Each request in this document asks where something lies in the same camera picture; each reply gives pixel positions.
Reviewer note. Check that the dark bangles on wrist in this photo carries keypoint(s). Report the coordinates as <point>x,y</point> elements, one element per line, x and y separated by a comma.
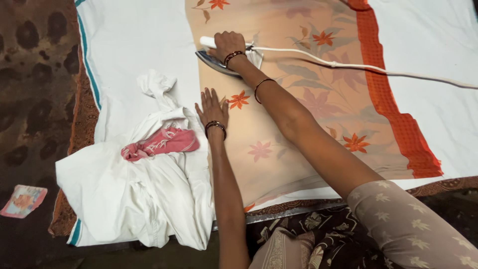
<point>233,56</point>
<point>215,125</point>

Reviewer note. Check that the white sheet with teal stripe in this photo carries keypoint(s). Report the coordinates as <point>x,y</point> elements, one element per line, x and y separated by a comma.
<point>142,45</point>

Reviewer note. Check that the dark floral dress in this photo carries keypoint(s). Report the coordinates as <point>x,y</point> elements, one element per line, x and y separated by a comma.
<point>317,239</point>

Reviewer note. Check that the beige star-print sleeve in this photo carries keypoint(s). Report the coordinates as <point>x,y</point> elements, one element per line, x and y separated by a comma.
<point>410,228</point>

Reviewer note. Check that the person's left hand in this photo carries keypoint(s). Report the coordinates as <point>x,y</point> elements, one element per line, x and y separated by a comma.
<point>213,114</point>

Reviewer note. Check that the pink printed packet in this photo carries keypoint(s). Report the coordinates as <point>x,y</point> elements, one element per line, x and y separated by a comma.
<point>23,201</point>

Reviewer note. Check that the crumpled white garment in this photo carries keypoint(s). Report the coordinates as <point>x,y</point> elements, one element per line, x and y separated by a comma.
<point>149,201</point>

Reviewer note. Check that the person's right hand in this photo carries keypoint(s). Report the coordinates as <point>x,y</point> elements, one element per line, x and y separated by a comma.
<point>229,45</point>

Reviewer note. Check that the dark bangles on left wrist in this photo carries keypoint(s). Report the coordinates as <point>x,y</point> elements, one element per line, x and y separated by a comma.
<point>215,125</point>

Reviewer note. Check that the pink white-patterned cloth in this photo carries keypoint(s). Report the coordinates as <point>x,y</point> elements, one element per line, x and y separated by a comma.
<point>168,141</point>

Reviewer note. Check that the dark bangles on right wrist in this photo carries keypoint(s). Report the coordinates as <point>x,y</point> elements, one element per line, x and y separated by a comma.
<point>233,56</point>

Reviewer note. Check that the peach floral orange-bordered sari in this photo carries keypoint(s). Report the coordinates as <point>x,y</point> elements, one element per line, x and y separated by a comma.
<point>298,149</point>

